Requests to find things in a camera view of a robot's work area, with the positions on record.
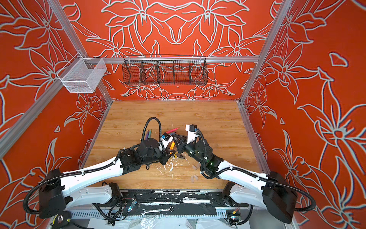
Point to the black wire basket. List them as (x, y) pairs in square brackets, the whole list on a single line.
[(165, 70)]

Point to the silver wrench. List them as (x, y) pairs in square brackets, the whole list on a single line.
[(144, 211)]

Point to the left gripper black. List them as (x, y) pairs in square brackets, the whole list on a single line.
[(165, 156)]

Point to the orange marker pen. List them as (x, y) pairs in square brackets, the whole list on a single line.
[(171, 148)]

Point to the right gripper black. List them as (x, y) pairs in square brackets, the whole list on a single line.
[(182, 145)]

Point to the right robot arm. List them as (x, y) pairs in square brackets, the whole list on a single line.
[(267, 191)]

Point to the white mesh basket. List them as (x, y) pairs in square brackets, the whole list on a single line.
[(82, 75)]

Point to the tape measure on base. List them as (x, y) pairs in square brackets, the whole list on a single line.
[(61, 220)]

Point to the small circuit board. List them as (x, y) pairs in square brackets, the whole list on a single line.
[(234, 218)]

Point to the yellow black pliers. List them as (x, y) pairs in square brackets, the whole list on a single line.
[(178, 155)]

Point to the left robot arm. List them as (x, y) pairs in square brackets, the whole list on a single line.
[(52, 194)]

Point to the pink marker pen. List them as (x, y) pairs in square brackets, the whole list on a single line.
[(172, 131)]

